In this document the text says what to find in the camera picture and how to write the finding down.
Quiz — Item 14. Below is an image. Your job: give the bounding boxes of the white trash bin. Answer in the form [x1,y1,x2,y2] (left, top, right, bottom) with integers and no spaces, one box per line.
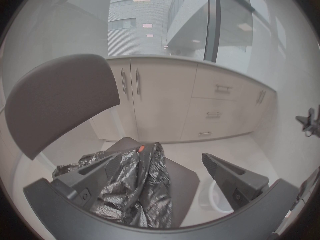
[199,180,234,213]

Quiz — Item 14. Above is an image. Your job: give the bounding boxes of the white low cabinet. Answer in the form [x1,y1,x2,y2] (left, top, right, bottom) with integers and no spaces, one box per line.
[90,55,277,144]

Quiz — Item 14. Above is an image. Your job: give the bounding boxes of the black plastic bag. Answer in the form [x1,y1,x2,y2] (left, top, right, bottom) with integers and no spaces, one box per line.
[52,142,173,228]

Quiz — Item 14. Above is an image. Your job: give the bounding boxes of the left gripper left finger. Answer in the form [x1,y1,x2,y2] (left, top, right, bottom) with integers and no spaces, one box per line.
[51,153,123,208]

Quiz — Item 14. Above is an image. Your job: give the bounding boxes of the dark grey chair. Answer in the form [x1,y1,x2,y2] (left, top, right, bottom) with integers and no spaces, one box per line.
[4,54,201,228]

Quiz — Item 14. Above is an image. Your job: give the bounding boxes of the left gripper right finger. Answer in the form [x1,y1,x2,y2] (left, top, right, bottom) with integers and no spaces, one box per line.
[202,152,270,211]

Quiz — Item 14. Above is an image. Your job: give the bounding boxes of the window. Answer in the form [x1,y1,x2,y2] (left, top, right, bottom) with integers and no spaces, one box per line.
[1,0,288,94]

